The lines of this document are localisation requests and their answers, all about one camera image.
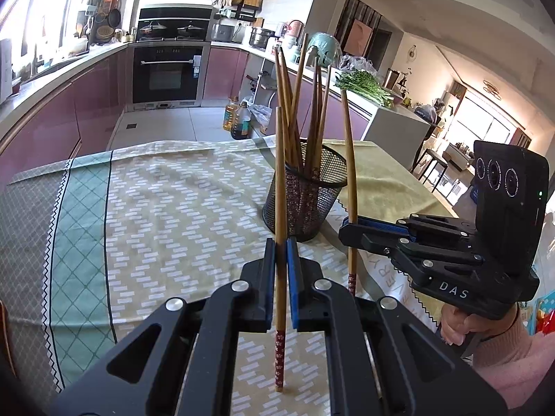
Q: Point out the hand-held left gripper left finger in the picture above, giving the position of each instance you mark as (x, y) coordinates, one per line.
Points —
(269, 268)

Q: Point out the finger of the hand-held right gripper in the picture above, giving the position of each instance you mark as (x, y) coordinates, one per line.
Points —
(438, 232)
(373, 242)

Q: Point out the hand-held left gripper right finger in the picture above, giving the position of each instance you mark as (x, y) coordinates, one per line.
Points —
(293, 273)

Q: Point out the wooden chopstick red patterned end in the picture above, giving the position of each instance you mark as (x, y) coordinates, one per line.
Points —
(281, 208)
(350, 173)

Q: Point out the black mesh utensil holder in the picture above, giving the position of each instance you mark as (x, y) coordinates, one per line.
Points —
(312, 208)

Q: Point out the bundle of wooden chopsticks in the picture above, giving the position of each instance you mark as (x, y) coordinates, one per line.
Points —
(313, 147)

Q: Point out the person's right forearm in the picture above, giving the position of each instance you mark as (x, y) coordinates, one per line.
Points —
(511, 364)

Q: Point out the person's right hand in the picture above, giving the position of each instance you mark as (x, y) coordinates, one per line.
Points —
(453, 325)

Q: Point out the yellow-green cloth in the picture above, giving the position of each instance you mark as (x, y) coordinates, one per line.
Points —
(390, 182)

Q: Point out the black stool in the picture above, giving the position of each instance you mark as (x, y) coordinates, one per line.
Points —
(433, 164)

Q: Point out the purple island cabinets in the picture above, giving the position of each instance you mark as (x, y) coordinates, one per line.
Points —
(390, 134)

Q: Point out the green beige patterned tablecloth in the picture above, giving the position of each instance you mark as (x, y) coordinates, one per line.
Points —
(173, 208)

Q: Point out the ceiling lamp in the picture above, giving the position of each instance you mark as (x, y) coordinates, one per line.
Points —
(493, 87)

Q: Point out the dark cooking oil bottle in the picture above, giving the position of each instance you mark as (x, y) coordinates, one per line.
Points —
(241, 123)

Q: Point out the crumpled floor plastic bag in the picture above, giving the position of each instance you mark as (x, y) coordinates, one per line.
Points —
(260, 119)

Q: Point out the bunch of green vegetables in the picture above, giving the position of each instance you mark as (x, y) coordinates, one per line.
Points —
(364, 86)

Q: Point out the yellow cooking oil bottle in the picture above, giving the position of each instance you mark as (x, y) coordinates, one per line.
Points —
(230, 115)

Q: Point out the clear plastic bag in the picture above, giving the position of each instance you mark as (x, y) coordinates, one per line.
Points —
(357, 64)

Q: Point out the black built-in oven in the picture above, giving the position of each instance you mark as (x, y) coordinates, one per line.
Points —
(169, 73)

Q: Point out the pink kettle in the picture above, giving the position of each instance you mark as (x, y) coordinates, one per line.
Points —
(295, 32)

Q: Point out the steel stock pot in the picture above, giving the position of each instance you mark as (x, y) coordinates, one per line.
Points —
(260, 38)

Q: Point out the lidded cooking pot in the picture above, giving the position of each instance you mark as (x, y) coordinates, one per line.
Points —
(190, 30)
(151, 29)

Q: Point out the purple sink-side cabinets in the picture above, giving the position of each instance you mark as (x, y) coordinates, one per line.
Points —
(65, 117)

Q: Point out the black integrated stove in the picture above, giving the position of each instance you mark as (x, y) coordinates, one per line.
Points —
(175, 13)

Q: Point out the hanging pans and strainers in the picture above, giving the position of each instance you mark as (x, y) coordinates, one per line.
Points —
(107, 15)

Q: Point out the black wall rack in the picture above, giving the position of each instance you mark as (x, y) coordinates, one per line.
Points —
(243, 6)

